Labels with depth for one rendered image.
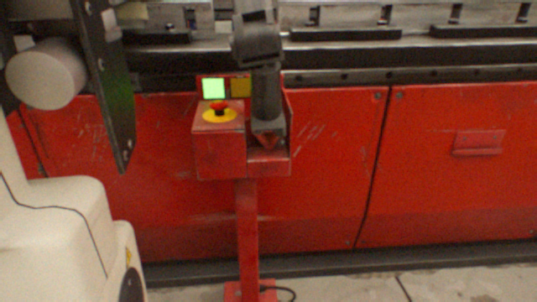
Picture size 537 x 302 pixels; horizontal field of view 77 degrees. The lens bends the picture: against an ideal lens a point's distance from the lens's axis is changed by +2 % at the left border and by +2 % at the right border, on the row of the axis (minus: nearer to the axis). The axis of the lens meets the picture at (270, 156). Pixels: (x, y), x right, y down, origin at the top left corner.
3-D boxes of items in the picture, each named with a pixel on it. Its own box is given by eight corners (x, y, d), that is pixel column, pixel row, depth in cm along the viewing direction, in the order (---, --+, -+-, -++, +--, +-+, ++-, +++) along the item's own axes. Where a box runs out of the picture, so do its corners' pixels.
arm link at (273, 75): (248, 69, 57) (282, 67, 57) (247, 50, 62) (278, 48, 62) (252, 102, 62) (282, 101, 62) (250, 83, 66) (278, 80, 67)
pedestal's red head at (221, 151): (197, 180, 71) (186, 101, 62) (204, 144, 84) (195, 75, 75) (290, 176, 72) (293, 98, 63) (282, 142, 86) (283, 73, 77)
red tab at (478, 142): (453, 155, 101) (461, 134, 98) (450, 152, 103) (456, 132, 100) (501, 153, 103) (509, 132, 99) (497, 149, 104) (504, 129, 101)
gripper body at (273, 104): (280, 104, 72) (280, 73, 67) (285, 134, 65) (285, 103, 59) (251, 106, 72) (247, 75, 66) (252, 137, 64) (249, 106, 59)
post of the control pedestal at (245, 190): (242, 313, 104) (232, 166, 76) (242, 297, 108) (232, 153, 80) (259, 311, 104) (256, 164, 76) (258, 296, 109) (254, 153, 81)
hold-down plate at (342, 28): (291, 42, 88) (291, 30, 87) (289, 38, 93) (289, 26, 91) (401, 39, 91) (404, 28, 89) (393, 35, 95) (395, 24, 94)
